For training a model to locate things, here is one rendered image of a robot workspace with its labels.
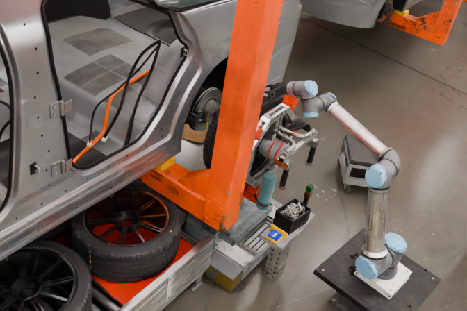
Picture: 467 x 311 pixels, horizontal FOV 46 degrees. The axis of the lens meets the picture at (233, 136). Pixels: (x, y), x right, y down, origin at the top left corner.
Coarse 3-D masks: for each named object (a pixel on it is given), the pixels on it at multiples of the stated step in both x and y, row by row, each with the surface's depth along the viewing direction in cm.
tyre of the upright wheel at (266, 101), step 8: (264, 96) 340; (280, 96) 350; (264, 104) 335; (272, 104) 344; (216, 112) 337; (216, 120) 335; (208, 128) 338; (216, 128) 335; (208, 136) 337; (208, 144) 339; (208, 152) 342; (208, 160) 347; (208, 168) 354
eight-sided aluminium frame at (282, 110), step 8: (280, 104) 347; (272, 112) 339; (280, 112) 338; (288, 112) 348; (264, 120) 331; (272, 120) 332; (288, 120) 366; (264, 128) 330; (288, 136) 371; (256, 144) 330; (248, 168) 335; (264, 168) 373; (272, 168) 373; (248, 176) 341; (256, 176) 365; (256, 184) 358
